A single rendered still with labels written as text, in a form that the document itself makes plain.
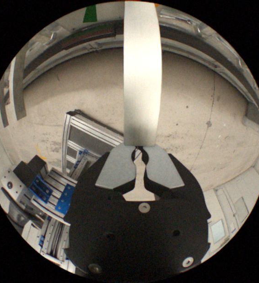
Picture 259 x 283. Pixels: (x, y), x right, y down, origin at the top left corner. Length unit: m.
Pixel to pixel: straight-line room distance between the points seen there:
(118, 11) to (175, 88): 0.89
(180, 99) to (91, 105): 0.96
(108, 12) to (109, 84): 0.78
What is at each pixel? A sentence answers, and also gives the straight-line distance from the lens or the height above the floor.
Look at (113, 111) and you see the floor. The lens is 0.97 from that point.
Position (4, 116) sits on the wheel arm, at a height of 0.83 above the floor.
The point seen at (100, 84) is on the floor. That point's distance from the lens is 0.99.
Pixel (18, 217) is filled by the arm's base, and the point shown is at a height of 1.09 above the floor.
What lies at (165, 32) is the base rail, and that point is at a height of 0.66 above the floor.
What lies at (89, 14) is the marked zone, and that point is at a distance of 0.32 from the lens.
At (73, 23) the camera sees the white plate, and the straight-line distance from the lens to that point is 0.36.
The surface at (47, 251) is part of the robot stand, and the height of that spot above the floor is 1.20.
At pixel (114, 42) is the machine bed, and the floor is 0.17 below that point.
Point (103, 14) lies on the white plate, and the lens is 0.33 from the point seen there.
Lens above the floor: 0.93
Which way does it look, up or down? 59 degrees down
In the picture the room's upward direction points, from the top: 174 degrees counter-clockwise
